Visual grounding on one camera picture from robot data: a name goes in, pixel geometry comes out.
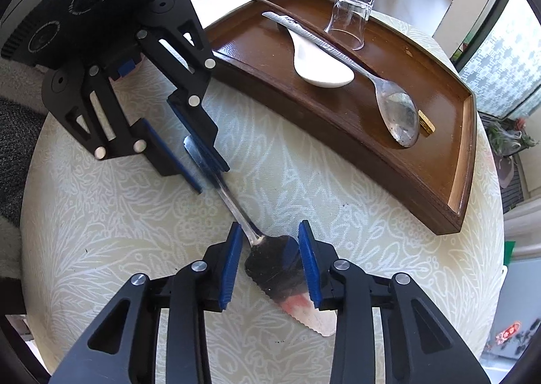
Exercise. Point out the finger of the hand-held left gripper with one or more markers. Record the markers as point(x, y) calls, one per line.
point(196, 120)
point(162, 156)

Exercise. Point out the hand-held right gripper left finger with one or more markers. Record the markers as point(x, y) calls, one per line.
point(230, 268)

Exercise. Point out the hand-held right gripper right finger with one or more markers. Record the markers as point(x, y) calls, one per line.
point(308, 268)

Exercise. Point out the metal cake server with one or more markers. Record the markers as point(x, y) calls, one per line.
point(274, 265)

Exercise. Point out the white ceramic spoon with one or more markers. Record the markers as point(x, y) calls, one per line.
point(317, 67)

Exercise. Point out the dark wooden chopstick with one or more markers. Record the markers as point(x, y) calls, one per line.
point(264, 3)

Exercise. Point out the dark brown wooden tray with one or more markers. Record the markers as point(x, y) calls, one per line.
point(338, 105)

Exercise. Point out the long metal spoon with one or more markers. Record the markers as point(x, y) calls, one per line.
point(399, 113)

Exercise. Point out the clear drinking glass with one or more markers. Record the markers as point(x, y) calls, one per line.
point(348, 20)

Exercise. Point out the dark grey cushion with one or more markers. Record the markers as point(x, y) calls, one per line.
point(17, 164)

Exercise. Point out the patterned sliding door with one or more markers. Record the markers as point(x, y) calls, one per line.
point(507, 63)

